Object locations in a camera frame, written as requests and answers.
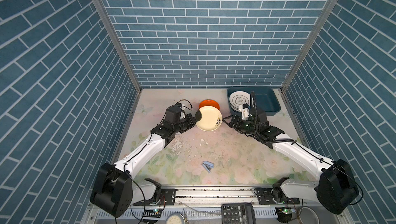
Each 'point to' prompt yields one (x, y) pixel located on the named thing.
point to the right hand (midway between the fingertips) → (224, 120)
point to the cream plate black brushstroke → (211, 118)
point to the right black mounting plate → (265, 197)
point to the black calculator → (237, 213)
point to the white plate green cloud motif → (239, 98)
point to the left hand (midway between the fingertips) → (199, 119)
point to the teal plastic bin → (267, 98)
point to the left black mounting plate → (164, 196)
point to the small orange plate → (209, 102)
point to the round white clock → (175, 218)
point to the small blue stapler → (208, 165)
